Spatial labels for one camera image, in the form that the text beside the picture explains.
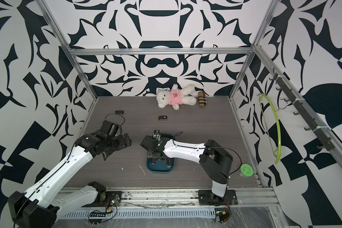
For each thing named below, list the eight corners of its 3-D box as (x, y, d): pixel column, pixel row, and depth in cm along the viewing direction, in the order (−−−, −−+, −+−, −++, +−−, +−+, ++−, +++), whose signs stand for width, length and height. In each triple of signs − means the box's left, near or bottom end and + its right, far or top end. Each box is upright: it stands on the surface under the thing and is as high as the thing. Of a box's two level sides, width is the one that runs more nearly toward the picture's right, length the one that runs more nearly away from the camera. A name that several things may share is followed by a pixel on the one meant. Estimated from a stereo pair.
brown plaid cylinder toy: (199, 108, 117) (200, 104, 114) (196, 94, 127) (197, 90, 124) (206, 108, 118) (207, 104, 114) (204, 94, 128) (205, 90, 124)
